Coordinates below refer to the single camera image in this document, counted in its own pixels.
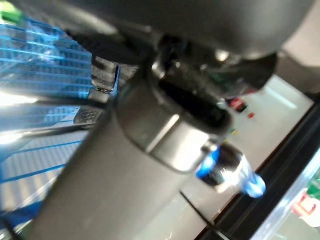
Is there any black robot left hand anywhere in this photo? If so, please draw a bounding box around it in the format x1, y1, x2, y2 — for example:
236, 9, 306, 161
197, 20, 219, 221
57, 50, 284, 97
14, 0, 313, 240

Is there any Pepsi bottle with tan collar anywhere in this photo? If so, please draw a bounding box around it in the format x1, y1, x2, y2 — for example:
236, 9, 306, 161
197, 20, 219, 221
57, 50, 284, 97
194, 143, 266, 199

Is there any blue plastic shopping basket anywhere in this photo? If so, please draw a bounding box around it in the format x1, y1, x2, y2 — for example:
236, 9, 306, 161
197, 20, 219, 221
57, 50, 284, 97
0, 12, 121, 226

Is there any Coca-Cola bottle red cap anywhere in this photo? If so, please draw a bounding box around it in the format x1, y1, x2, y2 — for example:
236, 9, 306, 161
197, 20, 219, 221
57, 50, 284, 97
219, 96, 256, 120

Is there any water bottle red label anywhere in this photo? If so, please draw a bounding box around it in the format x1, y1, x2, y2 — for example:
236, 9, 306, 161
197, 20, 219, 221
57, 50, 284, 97
291, 192, 320, 221

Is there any black shelf board clear rail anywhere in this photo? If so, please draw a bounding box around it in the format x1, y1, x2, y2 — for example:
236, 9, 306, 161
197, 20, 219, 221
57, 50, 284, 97
197, 99, 320, 240

